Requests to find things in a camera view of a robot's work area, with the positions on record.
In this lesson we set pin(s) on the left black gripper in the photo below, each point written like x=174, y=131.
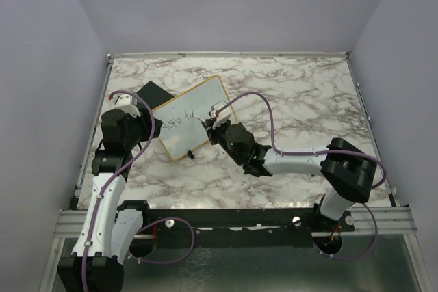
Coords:
x=146, y=120

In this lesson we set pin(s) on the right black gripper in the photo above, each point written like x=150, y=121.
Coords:
x=211, y=132

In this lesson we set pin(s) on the yellow framed whiteboard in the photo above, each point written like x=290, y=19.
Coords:
x=181, y=117

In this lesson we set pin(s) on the black marker pen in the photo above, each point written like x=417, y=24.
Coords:
x=199, y=118

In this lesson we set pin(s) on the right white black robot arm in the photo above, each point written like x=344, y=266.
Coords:
x=349, y=171

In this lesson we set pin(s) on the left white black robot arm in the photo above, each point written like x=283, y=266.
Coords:
x=96, y=262

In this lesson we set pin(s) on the black rectangular pad upper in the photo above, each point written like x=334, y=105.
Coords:
x=154, y=95

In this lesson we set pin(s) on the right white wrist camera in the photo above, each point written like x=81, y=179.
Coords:
x=220, y=113

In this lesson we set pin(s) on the black mounting rail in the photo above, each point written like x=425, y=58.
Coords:
x=224, y=228

